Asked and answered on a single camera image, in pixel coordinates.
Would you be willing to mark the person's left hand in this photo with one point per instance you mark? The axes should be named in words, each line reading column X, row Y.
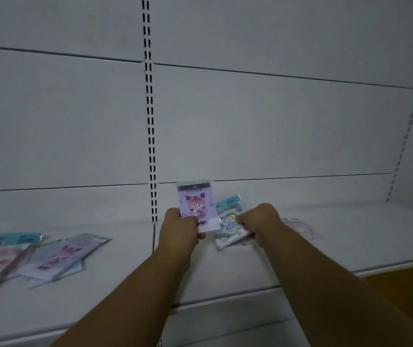
column 177, row 233

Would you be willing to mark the person's right hand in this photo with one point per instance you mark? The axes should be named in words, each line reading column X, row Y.
column 264, row 222

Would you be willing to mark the person's left fingers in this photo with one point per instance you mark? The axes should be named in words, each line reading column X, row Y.
column 196, row 227

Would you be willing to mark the person's right fingers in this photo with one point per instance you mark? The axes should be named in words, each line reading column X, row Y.
column 244, row 219

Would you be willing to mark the white blue cartoon card packet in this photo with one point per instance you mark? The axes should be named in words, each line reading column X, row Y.
column 228, row 227

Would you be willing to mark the purple cartoon girl card packet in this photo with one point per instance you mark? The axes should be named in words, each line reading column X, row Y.
column 196, row 200

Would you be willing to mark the person's left forearm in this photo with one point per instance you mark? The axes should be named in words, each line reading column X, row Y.
column 134, row 299

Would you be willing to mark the person's right forearm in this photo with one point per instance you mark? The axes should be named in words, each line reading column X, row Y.
column 322, row 289

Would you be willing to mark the pale pink card packet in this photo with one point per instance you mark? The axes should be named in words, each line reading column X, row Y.
column 300, row 226

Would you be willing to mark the white metal shelf board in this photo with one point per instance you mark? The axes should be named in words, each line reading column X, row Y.
column 83, row 307
column 354, row 234

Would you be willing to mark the white slotted shelf upright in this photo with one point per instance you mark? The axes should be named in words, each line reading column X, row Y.
column 410, row 115
column 149, row 104

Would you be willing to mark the purple dark-haired cartoon card packet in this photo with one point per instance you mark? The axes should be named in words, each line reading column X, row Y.
column 63, row 254

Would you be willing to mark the light blue card packet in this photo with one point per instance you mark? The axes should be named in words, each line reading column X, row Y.
column 67, row 272

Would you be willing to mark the teal header card packet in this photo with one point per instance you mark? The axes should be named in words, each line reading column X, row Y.
column 15, row 239

